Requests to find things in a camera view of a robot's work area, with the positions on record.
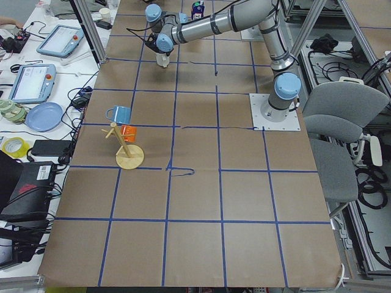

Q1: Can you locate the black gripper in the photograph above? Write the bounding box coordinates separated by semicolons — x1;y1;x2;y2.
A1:
144;32;159;52

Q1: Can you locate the white grey mug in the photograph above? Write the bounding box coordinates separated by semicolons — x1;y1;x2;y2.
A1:
156;52;170;68

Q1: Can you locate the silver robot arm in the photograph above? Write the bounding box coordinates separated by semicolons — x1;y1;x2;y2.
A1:
144;1;295;79

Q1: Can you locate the white paper cup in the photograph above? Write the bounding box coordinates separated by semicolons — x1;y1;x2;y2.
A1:
99;7;111;23

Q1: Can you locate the light blue mug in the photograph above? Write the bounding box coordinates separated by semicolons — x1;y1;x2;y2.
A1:
106;106;131;125

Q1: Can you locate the upper blue teach pendant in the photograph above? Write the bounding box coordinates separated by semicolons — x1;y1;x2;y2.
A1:
36;24;84;58

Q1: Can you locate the blue teach pendant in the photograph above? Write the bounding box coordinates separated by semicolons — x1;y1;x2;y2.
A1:
36;24;84;58
9;64;57;104

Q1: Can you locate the orange mug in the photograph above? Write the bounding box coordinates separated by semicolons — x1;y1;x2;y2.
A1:
120;125;137;143

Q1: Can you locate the wooden mug tree stand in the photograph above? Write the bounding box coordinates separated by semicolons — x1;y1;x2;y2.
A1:
102;122;145;170

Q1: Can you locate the lower blue teach pendant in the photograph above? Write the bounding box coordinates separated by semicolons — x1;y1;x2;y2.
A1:
9;64;57;104

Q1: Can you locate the light blue plate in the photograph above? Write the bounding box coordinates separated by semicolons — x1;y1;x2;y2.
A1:
25;102;64;132

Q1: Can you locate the black power adapter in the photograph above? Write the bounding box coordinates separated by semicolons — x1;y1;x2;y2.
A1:
31;140;71;157

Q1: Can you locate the green tape rolls stack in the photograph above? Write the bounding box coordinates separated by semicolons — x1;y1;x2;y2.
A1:
1;99;27;124

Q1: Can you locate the yellow tape roll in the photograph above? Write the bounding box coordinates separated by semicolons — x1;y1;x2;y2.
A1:
2;137;30;158

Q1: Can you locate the grey office chair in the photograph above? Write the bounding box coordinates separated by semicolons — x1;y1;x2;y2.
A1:
302;81;390;217

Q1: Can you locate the black computer box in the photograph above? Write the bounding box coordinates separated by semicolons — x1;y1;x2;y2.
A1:
1;152;57;223

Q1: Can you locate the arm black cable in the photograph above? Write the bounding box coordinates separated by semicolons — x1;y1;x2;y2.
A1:
125;26;153;43

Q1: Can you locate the aluminium frame post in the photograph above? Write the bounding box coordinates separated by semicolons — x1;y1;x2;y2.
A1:
69;0;107;65

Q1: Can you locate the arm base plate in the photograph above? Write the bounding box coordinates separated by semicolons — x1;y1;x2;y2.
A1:
249;93;301;131
240;26;264;42

